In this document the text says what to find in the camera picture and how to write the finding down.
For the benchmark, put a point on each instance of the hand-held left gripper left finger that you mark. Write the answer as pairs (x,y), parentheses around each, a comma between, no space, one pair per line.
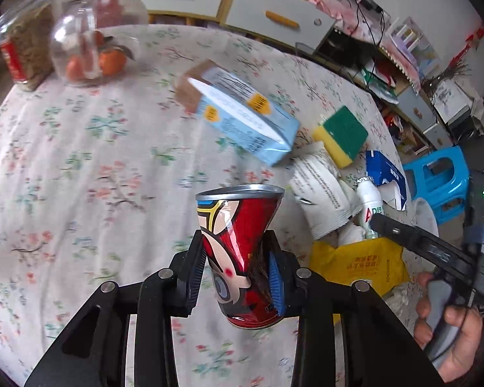
(195,274)

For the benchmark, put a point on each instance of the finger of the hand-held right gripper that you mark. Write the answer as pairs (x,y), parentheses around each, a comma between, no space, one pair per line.
(419,240)

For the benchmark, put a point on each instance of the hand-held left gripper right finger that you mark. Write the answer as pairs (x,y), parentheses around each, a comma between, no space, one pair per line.
(274,278)

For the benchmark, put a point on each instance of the crushed red drink can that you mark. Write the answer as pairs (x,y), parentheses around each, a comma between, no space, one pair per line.
(234,229)

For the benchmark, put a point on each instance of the yellow plastic packet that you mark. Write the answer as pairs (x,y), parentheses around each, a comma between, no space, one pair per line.
(359,258)

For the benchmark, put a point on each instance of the small white drink bottle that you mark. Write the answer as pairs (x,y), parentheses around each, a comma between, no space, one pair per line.
(367,197)

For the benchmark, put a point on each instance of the blue tissue packet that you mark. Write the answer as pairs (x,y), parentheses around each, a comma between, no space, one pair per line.
(381,171)

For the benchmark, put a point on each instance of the white snack packet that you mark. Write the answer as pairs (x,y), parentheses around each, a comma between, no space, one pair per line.
(322,185)

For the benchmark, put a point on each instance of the light blue carton box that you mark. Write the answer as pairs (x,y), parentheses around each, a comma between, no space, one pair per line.
(242,109)

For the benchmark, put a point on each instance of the person's right hand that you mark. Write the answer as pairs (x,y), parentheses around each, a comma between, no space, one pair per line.
(464,342)

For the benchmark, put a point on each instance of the blue plastic stool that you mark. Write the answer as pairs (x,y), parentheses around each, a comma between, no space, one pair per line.
(435,185)

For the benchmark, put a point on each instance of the crumpled white tissue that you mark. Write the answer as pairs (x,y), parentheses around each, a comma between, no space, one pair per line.
(353,234)

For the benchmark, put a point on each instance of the green yellow sponge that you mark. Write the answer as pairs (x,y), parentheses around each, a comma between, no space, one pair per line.
(343,127)

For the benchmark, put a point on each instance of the dried twig bundle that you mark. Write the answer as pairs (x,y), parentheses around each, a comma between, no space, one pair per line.
(447,74)

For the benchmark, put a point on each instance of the floral tablecloth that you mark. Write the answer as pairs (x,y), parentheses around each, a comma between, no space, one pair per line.
(84,169)

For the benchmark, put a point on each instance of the white pastel organizer box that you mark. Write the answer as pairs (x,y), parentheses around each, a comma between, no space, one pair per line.
(411,48)

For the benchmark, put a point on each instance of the black case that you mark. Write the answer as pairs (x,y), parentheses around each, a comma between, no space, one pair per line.
(343,48)

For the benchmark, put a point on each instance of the orange fruit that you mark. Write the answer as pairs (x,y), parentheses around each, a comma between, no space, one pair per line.
(113,62)
(77,68)

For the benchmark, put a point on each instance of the clear glass jar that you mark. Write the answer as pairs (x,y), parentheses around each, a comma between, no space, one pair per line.
(84,16)

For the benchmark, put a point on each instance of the red label grain jar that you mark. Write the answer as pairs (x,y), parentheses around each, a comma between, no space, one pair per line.
(24,48)

